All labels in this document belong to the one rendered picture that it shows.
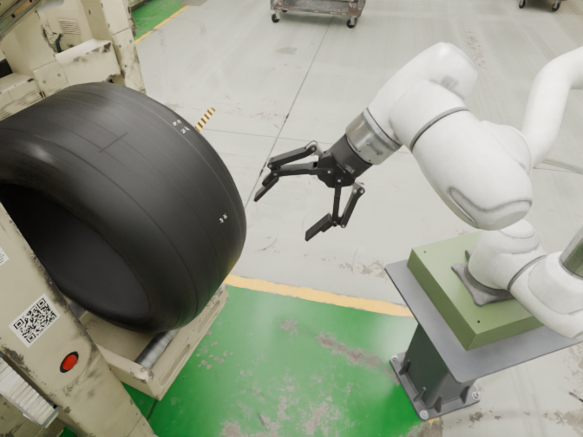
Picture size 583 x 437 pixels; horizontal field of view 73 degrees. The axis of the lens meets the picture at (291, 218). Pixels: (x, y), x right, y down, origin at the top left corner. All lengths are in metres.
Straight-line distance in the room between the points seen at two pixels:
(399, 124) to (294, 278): 1.80
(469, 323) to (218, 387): 1.19
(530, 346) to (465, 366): 0.25
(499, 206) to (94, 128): 0.68
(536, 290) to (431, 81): 0.81
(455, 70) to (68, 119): 0.66
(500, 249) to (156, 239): 0.98
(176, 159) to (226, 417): 1.41
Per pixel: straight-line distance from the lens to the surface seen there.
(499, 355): 1.51
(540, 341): 1.61
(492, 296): 1.47
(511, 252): 1.33
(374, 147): 0.67
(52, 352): 0.95
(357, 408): 2.00
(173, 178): 0.79
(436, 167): 0.59
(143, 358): 1.10
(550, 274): 1.26
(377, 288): 2.36
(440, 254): 1.57
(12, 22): 1.20
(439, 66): 0.64
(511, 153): 0.60
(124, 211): 0.75
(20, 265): 0.80
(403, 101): 0.64
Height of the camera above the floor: 1.85
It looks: 43 degrees down
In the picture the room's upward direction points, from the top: straight up
